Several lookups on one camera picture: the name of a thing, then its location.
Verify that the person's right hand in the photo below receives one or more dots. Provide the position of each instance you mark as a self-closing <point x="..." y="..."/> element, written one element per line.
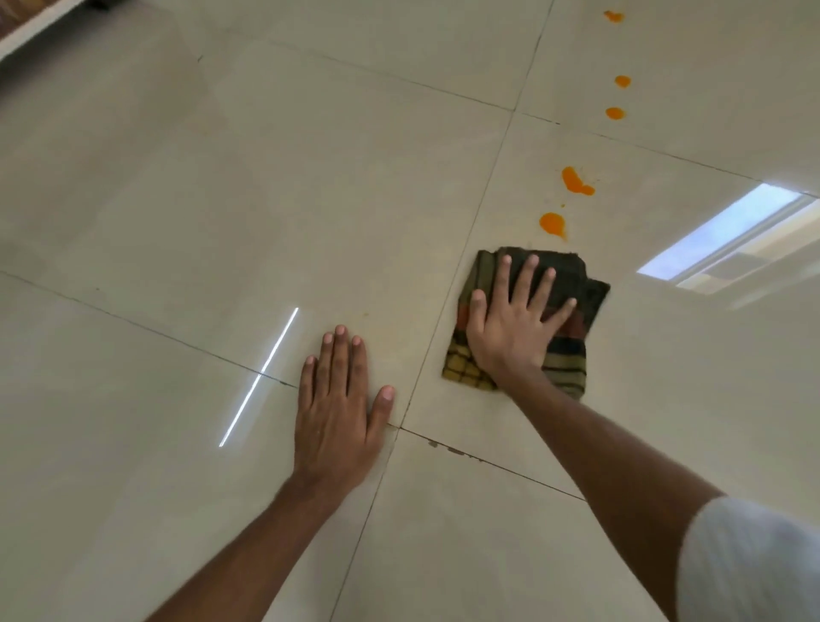
<point x="509" y="333"/>

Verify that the person's left hand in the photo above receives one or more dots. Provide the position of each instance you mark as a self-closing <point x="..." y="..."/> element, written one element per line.
<point x="335" y="432"/>

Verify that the person's left thumb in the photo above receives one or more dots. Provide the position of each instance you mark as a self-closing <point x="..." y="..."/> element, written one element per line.
<point x="383" y="409"/>

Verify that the person's right middle finger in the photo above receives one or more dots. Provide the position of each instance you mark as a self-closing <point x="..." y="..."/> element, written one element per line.
<point x="525" y="282"/>

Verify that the person's left little finger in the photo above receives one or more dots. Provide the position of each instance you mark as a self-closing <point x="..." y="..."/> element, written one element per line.
<point x="307" y="382"/>

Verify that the person's right thumb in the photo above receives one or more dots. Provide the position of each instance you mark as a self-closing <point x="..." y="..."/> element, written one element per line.
<point x="477" y="313"/>

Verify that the person's right little finger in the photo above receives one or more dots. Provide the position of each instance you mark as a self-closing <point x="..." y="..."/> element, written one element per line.
<point x="558" y="315"/>

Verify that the person's left middle finger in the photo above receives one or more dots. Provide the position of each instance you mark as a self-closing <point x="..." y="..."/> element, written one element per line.
<point x="340" y="364"/>

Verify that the dark checkered cleaning cloth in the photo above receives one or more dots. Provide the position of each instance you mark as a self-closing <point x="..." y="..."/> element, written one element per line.
<point x="570" y="349"/>

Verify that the person's left forearm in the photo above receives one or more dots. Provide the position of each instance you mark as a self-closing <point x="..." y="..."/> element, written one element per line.
<point x="256" y="551"/>

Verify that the person's right forearm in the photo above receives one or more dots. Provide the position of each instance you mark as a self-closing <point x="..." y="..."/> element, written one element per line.
<point x="608" y="474"/>

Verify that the orange liquid spill drop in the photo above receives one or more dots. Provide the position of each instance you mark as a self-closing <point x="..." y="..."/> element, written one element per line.
<point x="574" y="181"/>
<point x="553" y="223"/>
<point x="622" y="81"/>
<point x="615" y="113"/>
<point x="613" y="16"/>

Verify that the white shirt sleeve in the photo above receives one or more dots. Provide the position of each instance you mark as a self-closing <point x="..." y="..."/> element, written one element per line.
<point x="749" y="564"/>

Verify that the white furniture base edge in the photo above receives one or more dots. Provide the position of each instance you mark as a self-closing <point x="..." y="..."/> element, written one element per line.
<point x="25" y="25"/>

